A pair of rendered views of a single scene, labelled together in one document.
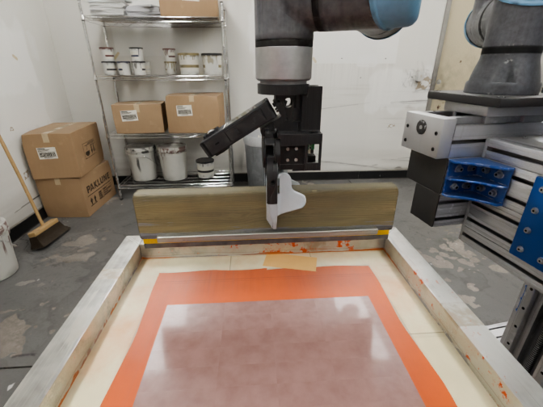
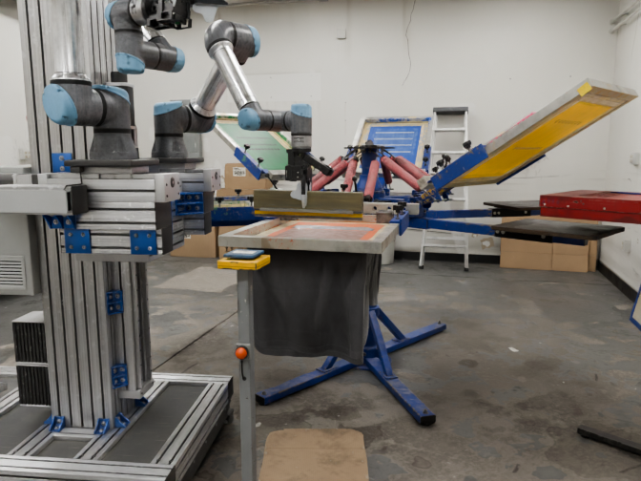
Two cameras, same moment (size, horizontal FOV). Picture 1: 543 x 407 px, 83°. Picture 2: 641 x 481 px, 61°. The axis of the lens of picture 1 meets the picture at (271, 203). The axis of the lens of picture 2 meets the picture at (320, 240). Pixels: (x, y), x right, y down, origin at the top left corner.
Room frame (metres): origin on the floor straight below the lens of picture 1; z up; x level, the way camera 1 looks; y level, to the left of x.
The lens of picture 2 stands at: (2.31, 0.68, 1.29)
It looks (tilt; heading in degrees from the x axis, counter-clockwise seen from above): 9 degrees down; 199
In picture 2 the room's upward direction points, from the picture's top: straight up
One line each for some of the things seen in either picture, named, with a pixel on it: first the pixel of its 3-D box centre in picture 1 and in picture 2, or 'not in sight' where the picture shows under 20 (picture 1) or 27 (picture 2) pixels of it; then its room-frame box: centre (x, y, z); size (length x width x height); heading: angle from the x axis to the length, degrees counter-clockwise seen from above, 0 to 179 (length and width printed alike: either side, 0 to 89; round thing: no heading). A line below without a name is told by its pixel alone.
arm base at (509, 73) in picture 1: (505, 70); (113, 144); (0.79, -0.55, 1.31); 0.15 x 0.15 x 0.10
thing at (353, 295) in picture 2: not in sight; (304, 303); (0.49, 0.01, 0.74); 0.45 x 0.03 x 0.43; 94
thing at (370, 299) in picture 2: not in sight; (371, 290); (0.24, 0.20, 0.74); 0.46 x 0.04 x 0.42; 4
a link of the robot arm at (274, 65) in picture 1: (283, 67); (300, 142); (0.45, -0.02, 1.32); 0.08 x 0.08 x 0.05
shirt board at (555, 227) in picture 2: not in sight; (469, 225); (-0.56, 0.52, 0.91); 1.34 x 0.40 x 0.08; 64
